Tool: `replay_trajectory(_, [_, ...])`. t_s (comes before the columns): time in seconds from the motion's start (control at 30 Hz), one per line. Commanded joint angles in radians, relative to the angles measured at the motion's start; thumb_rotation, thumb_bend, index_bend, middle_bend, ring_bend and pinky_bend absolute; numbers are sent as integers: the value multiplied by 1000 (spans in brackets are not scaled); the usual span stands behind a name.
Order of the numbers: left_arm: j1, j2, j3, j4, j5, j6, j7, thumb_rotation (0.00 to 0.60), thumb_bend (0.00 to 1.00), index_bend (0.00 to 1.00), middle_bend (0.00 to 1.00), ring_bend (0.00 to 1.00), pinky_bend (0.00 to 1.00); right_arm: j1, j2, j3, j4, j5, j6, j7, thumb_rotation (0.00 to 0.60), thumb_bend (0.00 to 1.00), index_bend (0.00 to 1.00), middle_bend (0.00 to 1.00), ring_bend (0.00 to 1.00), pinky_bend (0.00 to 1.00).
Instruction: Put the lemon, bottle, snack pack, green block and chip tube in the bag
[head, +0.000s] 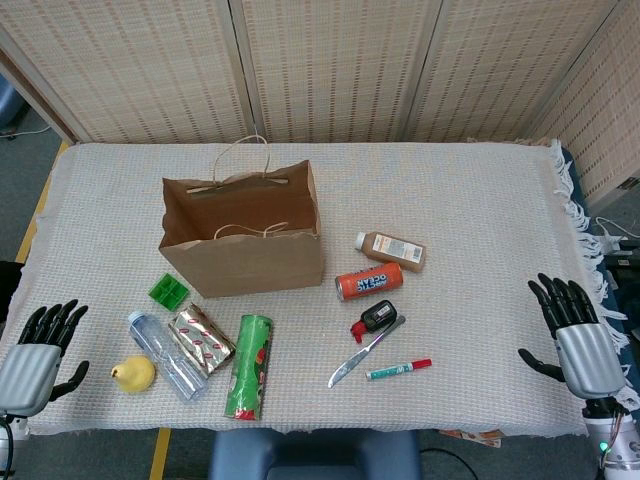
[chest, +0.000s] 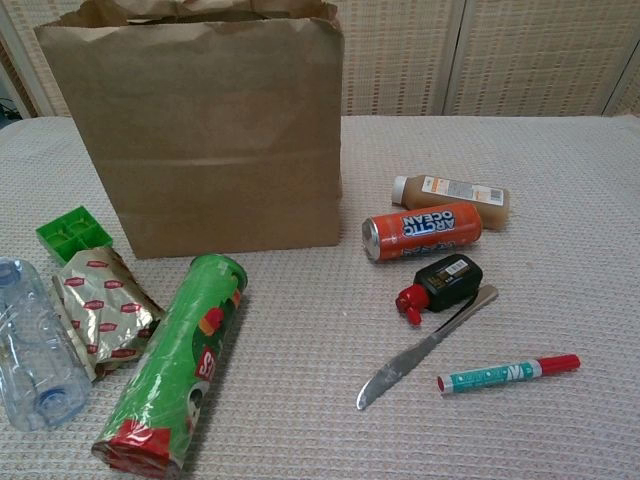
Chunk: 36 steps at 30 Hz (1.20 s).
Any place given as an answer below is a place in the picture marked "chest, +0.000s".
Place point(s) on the green chips can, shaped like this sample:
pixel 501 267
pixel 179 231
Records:
pixel 175 360

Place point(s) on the silver red snack packet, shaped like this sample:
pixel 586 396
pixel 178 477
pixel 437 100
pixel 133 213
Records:
pixel 100 310

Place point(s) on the green plastic block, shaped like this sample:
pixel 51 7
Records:
pixel 70 232

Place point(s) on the clear plastic bottle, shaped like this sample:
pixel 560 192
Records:
pixel 35 350

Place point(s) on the brown juice bottle white cap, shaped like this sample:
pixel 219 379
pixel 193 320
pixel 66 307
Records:
pixel 430 196

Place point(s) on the black bottle red cap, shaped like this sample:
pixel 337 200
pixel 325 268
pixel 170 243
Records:
pixel 450 282

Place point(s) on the brown paper shopping bag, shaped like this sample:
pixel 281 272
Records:
pixel 200 150

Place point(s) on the white woven tablecloth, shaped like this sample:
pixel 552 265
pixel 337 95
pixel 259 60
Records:
pixel 300 325

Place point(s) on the orange soda can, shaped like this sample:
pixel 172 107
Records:
pixel 425 232

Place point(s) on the metal table knife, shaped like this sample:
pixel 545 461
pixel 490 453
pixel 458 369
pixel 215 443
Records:
pixel 400 362

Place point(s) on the woven bamboo folding screen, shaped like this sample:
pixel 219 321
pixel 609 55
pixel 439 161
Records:
pixel 400 60

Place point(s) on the red capped marker pen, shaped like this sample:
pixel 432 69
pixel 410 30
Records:
pixel 500 375

